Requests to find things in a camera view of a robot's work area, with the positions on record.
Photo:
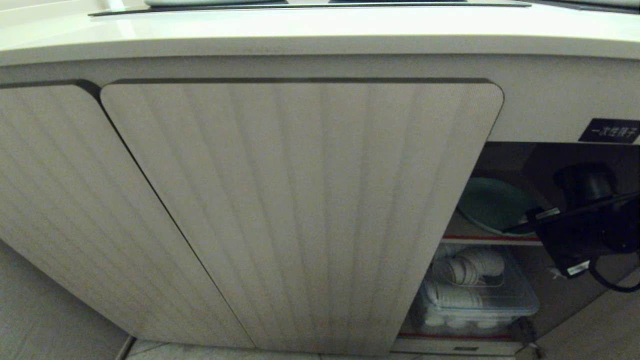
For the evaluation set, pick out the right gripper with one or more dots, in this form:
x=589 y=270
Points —
x=565 y=240

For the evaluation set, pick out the green plate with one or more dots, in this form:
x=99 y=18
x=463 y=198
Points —
x=492 y=202

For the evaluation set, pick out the black label sign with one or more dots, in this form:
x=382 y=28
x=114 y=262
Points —
x=610 y=131

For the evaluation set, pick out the stack of white bowls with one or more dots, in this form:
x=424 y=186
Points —
x=452 y=296
x=475 y=265

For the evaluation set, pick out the clear plastic storage bin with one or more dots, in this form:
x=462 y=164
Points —
x=515 y=300

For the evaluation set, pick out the black cooktop panel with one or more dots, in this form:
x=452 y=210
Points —
x=300 y=7

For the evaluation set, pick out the white shelf with red edge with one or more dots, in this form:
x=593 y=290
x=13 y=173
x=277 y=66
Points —
x=450 y=344
x=480 y=239

